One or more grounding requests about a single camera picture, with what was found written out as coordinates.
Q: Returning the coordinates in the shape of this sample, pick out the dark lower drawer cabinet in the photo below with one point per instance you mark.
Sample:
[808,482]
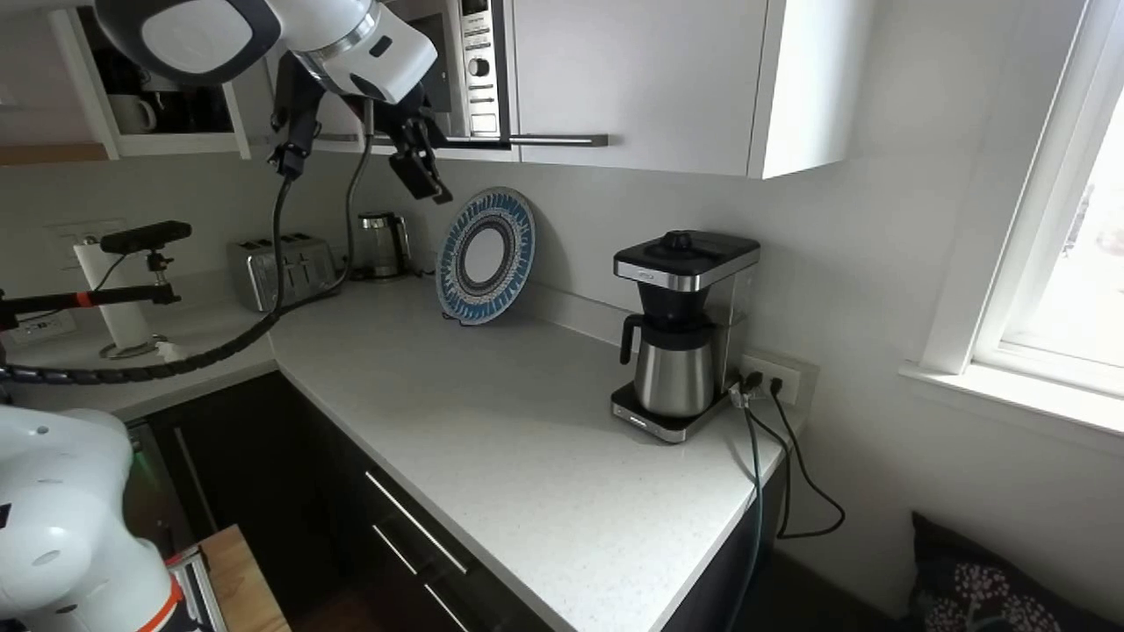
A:
[480,518]

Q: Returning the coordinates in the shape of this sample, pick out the black steel coffee maker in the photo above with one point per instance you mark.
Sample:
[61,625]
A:
[671,339]

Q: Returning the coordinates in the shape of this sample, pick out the white upper cabinet door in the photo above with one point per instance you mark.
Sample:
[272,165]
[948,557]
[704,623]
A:
[749,88]

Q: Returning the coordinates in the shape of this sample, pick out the stainless steel microwave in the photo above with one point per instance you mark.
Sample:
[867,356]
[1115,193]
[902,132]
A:
[464,87]

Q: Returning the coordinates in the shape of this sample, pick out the blue white decorative plate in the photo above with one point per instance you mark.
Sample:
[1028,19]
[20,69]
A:
[485,256]

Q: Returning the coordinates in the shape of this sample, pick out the dark floral cushion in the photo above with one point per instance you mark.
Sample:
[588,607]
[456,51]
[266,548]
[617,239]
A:
[969,586]

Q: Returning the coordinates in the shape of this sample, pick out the black camera on stand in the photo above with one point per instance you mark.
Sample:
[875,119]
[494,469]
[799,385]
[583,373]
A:
[150,243]

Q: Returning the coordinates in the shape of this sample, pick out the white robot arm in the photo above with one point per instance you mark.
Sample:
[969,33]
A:
[69,558]

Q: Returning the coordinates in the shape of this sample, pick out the white window frame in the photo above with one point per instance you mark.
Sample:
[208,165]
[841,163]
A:
[1059,74]

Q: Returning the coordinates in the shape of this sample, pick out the silver toaster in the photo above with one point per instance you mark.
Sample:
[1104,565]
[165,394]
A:
[294,269]

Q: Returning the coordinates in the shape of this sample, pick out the white mug on shelf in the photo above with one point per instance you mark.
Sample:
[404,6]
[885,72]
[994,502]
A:
[131,112]

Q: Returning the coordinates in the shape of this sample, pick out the chrome kettle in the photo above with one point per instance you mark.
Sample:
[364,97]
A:
[383,243]

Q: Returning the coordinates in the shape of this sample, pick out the white wall power outlet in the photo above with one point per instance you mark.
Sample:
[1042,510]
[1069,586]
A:
[797,376]

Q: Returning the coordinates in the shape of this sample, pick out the steel cabinet door handle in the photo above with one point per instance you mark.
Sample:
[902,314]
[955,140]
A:
[560,139]

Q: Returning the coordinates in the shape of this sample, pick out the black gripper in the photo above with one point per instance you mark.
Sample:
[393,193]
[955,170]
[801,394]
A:
[409,126]

